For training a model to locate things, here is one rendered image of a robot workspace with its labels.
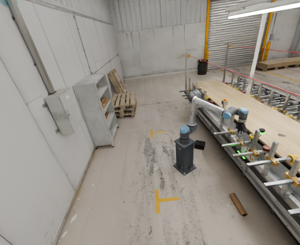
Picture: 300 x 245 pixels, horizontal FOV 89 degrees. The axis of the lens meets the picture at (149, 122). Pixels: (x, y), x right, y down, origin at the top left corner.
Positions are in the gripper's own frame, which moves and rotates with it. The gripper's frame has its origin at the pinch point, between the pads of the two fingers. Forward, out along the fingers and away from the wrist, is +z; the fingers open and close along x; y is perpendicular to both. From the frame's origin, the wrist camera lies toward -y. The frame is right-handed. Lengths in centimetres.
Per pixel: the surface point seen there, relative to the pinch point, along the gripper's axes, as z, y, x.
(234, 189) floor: 98, -8, -3
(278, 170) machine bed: 29, -39, -28
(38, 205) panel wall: 32, -33, 258
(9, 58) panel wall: -121, 39, 254
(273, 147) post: -13.6, -42.7, -6.3
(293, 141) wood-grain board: 8, -17, -58
